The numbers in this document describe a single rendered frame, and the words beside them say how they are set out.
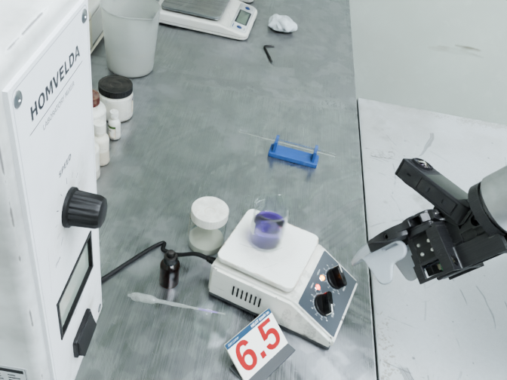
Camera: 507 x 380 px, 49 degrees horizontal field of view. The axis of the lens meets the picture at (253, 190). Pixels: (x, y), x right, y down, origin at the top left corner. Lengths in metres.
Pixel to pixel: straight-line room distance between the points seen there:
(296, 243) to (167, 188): 0.29
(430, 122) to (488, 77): 1.00
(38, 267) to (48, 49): 0.08
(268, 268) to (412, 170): 0.24
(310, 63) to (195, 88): 0.34
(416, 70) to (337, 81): 0.89
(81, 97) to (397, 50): 2.05
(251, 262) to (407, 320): 0.27
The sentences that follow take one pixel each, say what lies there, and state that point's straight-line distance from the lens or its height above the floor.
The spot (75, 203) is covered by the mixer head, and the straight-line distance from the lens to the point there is 0.23.
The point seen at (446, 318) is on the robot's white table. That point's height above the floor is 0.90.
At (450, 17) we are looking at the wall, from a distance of 2.22.
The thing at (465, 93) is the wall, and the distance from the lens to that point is 2.38.
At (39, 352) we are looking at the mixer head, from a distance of 0.25.
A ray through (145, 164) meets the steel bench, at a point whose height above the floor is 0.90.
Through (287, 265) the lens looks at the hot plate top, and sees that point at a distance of 0.80.
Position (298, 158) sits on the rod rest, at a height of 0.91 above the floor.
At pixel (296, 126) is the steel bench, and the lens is 1.23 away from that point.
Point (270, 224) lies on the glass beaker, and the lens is 0.77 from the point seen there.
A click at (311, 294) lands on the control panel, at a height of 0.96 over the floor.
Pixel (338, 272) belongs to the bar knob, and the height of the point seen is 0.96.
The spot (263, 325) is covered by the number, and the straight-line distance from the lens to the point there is 0.80.
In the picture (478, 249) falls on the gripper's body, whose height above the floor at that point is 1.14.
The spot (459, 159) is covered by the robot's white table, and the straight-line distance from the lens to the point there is 1.29.
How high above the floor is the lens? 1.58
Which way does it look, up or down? 41 degrees down
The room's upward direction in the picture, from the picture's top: 11 degrees clockwise
